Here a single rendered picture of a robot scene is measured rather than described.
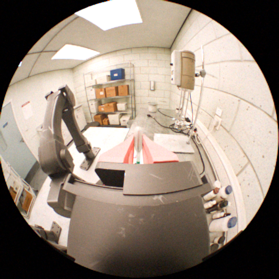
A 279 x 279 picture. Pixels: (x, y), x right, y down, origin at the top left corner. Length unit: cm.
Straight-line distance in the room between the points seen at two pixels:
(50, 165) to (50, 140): 5
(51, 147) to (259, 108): 71
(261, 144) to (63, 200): 64
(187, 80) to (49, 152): 56
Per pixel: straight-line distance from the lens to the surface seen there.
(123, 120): 244
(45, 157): 22
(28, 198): 235
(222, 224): 45
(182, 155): 59
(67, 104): 38
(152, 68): 256
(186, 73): 48
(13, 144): 294
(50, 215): 64
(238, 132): 57
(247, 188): 54
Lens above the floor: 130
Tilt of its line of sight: 37 degrees down
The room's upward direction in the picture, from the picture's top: 2 degrees counter-clockwise
